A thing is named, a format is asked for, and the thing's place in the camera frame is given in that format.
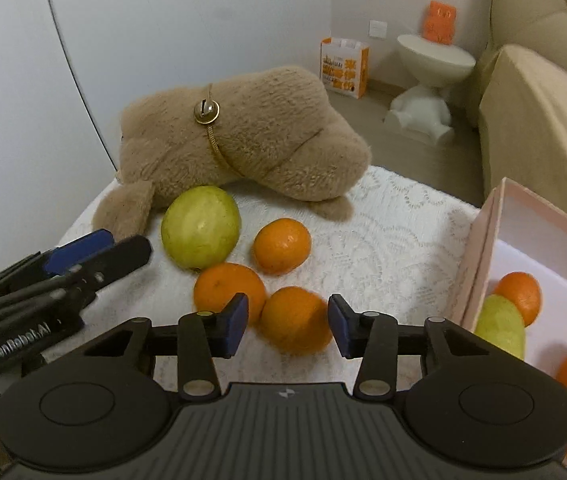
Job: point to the pink cardboard box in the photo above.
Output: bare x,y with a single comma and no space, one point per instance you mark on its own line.
483,240

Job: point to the beige fleece blanket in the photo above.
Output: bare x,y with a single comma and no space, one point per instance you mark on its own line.
538,125

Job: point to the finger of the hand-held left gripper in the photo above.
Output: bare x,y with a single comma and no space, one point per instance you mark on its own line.
123,255
78,252

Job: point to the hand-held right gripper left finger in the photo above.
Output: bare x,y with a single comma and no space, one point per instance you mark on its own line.
236,323

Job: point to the small green guava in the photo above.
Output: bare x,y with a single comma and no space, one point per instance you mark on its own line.
501,327

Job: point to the large green guava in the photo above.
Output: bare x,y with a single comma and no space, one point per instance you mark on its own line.
201,225

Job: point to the white lace bed cover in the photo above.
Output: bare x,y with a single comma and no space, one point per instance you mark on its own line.
388,240

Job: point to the orange and white paper bag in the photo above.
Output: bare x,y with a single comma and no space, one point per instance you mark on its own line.
346,67

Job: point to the white side table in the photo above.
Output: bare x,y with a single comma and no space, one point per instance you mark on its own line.
433,65

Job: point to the orange bear figure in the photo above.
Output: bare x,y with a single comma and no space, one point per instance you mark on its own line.
438,22

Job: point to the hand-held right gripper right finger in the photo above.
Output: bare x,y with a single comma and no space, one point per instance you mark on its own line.
339,326

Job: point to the blank white wall plate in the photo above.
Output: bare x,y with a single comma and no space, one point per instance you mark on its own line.
378,29

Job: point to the beige upholstered headboard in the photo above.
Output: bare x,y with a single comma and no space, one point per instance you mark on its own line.
538,5

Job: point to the brown plush bear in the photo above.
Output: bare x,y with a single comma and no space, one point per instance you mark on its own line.
273,125

